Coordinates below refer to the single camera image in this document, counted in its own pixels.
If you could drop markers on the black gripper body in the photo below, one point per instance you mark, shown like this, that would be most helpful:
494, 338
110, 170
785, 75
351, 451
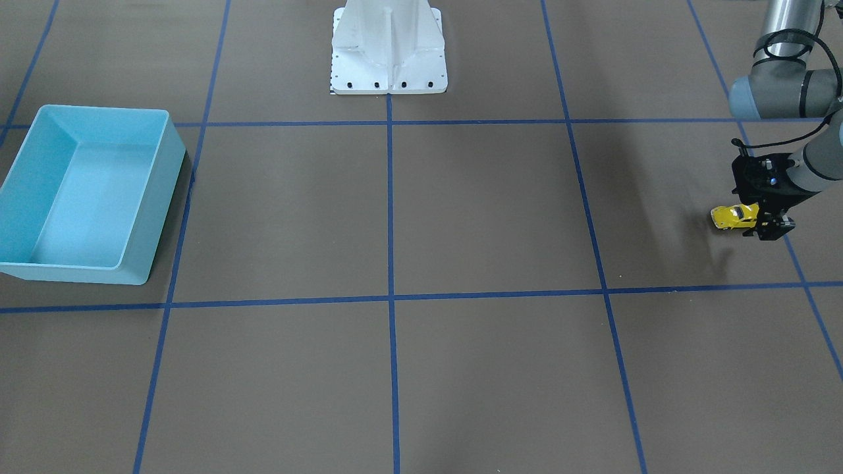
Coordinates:
772, 228

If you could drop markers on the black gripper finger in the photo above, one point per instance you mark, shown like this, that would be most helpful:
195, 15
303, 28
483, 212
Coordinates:
773, 226

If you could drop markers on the yellow toy car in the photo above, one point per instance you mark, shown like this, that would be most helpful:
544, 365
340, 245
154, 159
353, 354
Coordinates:
738, 216

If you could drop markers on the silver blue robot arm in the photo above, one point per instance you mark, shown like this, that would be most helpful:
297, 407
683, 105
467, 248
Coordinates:
794, 75

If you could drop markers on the light blue plastic bin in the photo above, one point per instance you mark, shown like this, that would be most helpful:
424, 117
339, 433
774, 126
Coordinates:
86, 198

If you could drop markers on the white pedestal column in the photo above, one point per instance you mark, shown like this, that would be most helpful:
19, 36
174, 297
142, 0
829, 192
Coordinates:
388, 47

